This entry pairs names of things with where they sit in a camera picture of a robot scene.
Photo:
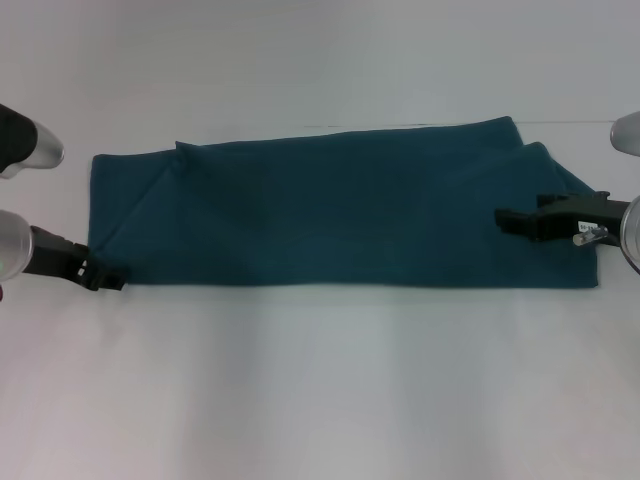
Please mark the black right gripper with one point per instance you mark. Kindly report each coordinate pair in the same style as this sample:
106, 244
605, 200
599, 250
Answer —
582, 217

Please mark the blue shirt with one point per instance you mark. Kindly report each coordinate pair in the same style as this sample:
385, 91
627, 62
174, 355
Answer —
340, 215

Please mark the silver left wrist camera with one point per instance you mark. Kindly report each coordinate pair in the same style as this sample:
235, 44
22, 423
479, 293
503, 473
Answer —
30, 142

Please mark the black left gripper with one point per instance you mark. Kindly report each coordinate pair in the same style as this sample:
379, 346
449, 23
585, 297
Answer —
52, 255

